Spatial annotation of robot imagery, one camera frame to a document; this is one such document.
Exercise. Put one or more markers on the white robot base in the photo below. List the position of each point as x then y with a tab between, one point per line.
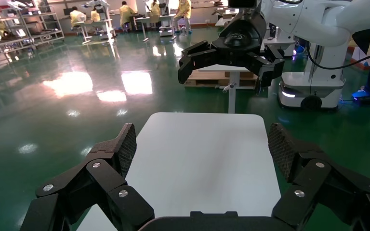
316	86

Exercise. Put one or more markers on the wooden pallet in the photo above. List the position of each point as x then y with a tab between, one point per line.
204	79

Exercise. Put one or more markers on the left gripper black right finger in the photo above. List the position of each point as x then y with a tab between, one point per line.
319	181

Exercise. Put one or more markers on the white workbench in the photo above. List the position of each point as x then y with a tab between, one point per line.
153	22
99	28

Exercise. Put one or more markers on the metal shelving rack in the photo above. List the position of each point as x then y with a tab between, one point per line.
28	28

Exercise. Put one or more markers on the white pedestal table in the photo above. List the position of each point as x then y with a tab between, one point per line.
232	98

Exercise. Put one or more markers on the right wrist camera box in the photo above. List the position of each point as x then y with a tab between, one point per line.
242	3

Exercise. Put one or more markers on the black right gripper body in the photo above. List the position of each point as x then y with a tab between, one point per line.
242	41

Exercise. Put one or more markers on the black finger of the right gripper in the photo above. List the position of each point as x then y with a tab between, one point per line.
271	68
201	57

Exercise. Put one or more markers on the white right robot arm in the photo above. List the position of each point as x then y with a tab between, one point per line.
325	19

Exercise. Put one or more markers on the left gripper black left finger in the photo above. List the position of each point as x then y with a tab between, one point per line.
102	178

